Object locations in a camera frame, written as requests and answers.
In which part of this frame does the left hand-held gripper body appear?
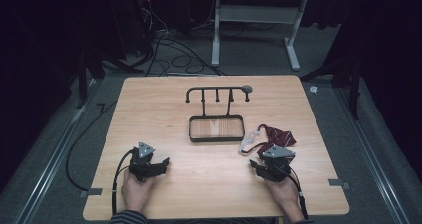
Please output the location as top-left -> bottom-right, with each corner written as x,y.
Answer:
128,141 -> 157,182

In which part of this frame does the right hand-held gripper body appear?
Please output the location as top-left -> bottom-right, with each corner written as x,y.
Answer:
258,145 -> 297,183

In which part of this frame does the dark red striped necktie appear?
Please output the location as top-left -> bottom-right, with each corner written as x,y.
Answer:
238,123 -> 298,156

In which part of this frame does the black metal rack with tray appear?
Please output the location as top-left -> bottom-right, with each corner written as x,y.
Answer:
184,84 -> 254,143

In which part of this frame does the person's left hand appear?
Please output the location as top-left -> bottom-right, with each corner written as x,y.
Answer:
120,168 -> 157,216

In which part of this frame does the person's right hand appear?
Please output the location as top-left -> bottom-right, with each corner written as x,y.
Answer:
265,175 -> 306,224

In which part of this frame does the grey tape strip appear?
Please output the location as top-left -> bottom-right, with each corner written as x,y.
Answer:
327,178 -> 351,191
79,187 -> 104,199

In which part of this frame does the black stand leg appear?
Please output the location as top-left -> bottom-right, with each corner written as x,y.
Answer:
347,59 -> 363,120
75,48 -> 98,110

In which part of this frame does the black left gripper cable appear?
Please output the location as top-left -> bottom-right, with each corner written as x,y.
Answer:
111,148 -> 137,216

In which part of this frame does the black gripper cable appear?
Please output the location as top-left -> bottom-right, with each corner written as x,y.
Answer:
111,148 -> 137,216
280,166 -> 310,220

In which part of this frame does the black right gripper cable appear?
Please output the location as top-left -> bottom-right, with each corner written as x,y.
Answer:
280,166 -> 310,220

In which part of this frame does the black cable on floor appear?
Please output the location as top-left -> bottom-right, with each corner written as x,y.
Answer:
65,99 -> 117,192

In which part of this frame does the metal floor rail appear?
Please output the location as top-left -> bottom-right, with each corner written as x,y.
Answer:
12,80 -> 101,224
333,84 -> 414,224

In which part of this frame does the tangle of black floor cables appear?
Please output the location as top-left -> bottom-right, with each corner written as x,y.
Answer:
134,0 -> 227,78

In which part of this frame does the white metal desk frame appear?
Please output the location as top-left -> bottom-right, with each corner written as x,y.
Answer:
211,0 -> 309,72

